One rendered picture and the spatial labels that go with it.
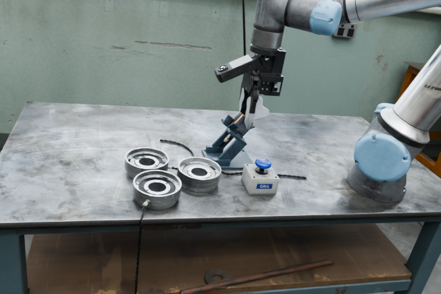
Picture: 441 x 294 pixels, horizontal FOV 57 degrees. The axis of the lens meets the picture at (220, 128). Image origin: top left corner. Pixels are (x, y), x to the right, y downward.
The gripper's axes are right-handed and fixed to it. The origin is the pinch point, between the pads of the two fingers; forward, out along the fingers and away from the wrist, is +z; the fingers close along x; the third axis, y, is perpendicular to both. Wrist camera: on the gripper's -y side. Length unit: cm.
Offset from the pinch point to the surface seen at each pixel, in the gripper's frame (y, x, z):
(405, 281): 49, -23, 39
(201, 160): -11.7, -6.1, 8.5
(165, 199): -22.8, -22.2, 8.7
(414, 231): 138, 57, 92
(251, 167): -0.1, -11.6, 7.4
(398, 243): 120, 48, 92
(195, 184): -14.8, -15.8, 9.4
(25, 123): -56, 20, 12
